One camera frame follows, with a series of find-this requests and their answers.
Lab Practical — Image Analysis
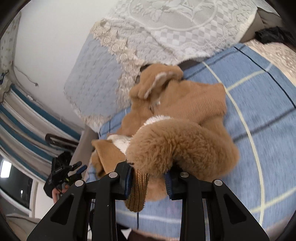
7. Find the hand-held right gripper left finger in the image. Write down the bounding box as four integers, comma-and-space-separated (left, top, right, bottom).
26, 161, 134, 241

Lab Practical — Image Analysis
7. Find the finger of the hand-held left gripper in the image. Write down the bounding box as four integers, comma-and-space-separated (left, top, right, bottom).
69, 162, 88, 175

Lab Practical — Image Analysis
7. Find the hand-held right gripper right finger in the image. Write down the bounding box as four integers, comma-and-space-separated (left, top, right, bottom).
164, 166, 270, 241

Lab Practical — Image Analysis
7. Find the brown fuzzy knit jacket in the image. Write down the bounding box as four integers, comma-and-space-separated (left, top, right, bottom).
91, 64, 240, 212

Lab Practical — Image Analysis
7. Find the person's left hand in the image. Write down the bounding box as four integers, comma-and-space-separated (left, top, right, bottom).
52, 184, 70, 204

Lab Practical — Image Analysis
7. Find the window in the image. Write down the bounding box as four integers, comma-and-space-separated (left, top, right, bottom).
0, 155, 40, 216

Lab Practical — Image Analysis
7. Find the blue white striped curtain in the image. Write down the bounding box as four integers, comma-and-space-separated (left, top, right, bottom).
0, 76, 81, 181

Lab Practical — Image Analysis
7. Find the blue quilted lace-trimmed pillow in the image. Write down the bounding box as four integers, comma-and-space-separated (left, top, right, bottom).
63, 19, 148, 130

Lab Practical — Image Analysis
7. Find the blue checked bed sheet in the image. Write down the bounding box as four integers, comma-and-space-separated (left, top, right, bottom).
83, 43, 296, 241

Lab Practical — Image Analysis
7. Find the floral curtain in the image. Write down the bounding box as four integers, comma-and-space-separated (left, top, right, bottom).
0, 11, 21, 77

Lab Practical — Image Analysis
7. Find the white embossed pillow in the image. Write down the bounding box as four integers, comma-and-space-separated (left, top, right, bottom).
102, 0, 260, 66

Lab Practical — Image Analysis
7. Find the beige quilted bedspread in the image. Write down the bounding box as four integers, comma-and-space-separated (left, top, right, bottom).
245, 38, 296, 79

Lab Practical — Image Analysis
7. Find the black bag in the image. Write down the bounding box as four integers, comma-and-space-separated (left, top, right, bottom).
254, 26, 293, 44

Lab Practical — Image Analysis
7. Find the thin wall cable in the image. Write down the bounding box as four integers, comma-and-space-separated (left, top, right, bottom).
13, 65, 40, 87

